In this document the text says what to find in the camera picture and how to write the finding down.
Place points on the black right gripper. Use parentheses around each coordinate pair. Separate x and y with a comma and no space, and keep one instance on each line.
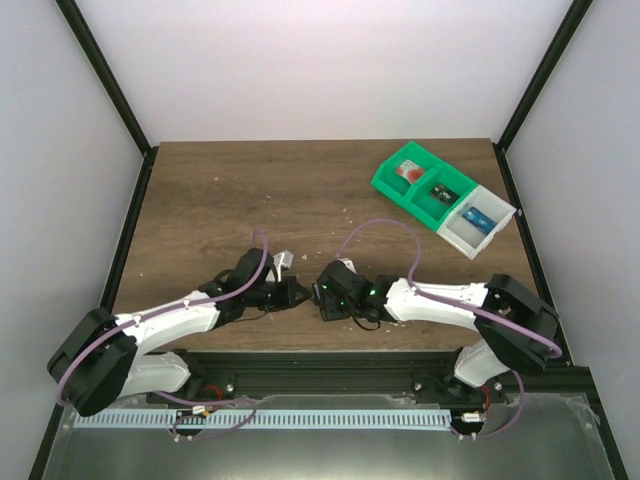
(325,302)

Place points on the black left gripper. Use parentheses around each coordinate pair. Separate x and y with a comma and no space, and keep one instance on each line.
(286,292)

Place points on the black leather card holder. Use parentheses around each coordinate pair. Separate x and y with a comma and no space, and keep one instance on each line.
(320,300)

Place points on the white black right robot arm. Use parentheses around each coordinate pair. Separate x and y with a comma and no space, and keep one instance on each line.
(517,329)

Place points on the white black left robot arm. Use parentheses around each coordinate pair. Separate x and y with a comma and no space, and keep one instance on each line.
(108,357)

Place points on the red white card in bin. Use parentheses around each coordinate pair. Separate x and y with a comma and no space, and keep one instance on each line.
(410,171)

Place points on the dark green card in bin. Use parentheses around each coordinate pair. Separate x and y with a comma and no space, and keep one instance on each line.
(444,195)

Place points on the blue card in bin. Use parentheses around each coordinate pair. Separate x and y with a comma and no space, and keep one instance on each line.
(479,220)

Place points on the green plastic bin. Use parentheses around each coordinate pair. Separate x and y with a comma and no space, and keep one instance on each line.
(392,186)
(432,198)

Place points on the white plastic bin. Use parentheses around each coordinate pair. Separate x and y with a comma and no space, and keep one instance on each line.
(463,236)

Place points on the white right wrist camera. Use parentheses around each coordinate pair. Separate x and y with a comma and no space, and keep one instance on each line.
(348,263)

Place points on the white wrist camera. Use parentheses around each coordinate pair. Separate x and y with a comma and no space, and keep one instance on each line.
(348,263)
(281,263)

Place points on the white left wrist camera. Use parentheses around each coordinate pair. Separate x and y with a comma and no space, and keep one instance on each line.
(281,263)

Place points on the white slotted cable duct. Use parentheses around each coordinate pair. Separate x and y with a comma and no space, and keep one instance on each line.
(416,419)

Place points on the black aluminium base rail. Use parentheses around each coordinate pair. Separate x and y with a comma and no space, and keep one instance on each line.
(325,372)

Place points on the black frame post left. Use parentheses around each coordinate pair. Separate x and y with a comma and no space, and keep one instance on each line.
(82,32)

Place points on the black frame post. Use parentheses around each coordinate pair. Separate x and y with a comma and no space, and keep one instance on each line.
(565,32)
(82,32)

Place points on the black frame post right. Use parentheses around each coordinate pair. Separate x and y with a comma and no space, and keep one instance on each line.
(565,32)

